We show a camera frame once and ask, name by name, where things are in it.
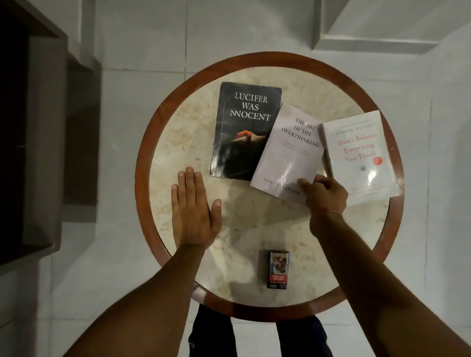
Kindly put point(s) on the person's left hand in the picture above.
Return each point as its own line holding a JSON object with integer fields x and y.
{"x": 191, "y": 217}

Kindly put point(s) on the person's right hand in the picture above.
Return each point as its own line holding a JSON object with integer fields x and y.
{"x": 327, "y": 204}

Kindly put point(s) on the person's left middle finger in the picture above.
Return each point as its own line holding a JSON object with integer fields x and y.
{"x": 191, "y": 185}

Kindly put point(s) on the person's left little finger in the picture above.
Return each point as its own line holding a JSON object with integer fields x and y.
{"x": 175, "y": 198}

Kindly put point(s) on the person's right thumb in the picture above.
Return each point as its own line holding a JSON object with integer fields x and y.
{"x": 304, "y": 185}

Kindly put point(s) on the person's left thumb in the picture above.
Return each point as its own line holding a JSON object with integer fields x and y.
{"x": 216, "y": 213}

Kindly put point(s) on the pale pink paperback book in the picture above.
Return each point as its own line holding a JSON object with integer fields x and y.
{"x": 289, "y": 154}

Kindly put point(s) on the person's right forearm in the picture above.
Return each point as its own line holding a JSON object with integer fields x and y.
{"x": 379, "y": 294}

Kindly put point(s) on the person's left forearm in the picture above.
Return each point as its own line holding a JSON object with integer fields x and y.
{"x": 147, "y": 309}

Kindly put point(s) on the round table with wooden rim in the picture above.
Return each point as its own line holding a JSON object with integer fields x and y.
{"x": 250, "y": 239}

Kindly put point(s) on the white book with red dot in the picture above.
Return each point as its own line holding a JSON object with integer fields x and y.
{"x": 362, "y": 154}

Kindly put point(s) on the black paperback book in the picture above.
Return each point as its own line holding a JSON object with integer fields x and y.
{"x": 241, "y": 132}

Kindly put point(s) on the small dark printed box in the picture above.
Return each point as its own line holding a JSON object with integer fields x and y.
{"x": 278, "y": 270}

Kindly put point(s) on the person's left leg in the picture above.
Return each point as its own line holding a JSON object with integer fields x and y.
{"x": 213, "y": 336}

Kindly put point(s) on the person's leg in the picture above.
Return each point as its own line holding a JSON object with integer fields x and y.
{"x": 213, "y": 336}
{"x": 303, "y": 338}

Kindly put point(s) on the dark wooden shelf cabinet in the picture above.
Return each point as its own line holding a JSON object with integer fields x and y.
{"x": 44, "y": 139}

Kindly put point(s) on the person's right leg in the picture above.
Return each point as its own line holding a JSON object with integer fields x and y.
{"x": 303, "y": 338}

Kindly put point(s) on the white stair step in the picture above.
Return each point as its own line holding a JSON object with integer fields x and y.
{"x": 375, "y": 42}

